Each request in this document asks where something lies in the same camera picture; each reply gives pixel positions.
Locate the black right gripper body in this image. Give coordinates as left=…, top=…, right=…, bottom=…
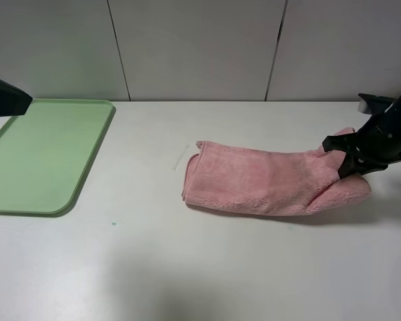
left=356, top=95, right=401, bottom=165

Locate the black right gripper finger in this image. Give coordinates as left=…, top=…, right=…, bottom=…
left=322, top=132, right=358, bottom=153
left=336, top=152, right=388, bottom=179

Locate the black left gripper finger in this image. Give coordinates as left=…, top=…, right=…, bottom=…
left=0, top=80, right=33, bottom=117

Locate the pink fluffy towel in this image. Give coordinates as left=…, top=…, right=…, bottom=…
left=182, top=141, right=371, bottom=217

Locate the light green plastic tray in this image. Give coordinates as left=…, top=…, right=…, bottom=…
left=0, top=99, right=116, bottom=217

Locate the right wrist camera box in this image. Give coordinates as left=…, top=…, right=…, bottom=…
left=358, top=93, right=396, bottom=116

